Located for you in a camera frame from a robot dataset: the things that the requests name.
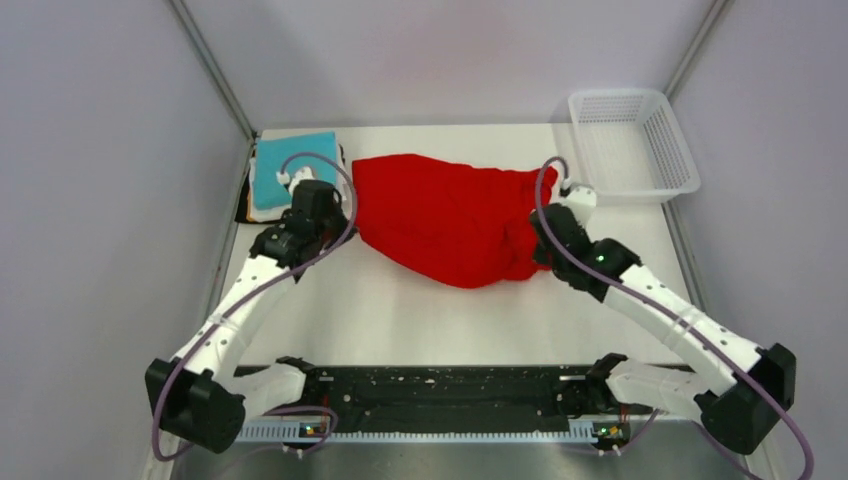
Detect red t shirt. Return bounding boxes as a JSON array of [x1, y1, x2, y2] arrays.
[[351, 153, 565, 289]]

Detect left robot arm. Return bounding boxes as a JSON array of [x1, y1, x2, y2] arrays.
[[145, 179, 354, 461]]

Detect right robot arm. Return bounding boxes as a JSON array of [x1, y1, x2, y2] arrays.
[[529, 204, 797, 455]]

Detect folded white t shirt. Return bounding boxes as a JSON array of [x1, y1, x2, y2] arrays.
[[251, 144, 352, 223]]

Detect folded blue t shirt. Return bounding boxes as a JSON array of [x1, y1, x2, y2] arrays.
[[251, 131, 339, 210]]

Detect white plastic basket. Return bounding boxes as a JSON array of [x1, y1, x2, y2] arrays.
[[568, 88, 701, 206]]

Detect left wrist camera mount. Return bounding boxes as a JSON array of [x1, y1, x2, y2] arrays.
[[277, 166, 317, 197]]

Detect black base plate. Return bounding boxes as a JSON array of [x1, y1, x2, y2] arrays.
[[270, 366, 651, 436]]

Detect white cable duct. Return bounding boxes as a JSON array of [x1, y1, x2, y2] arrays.
[[235, 419, 599, 444]]

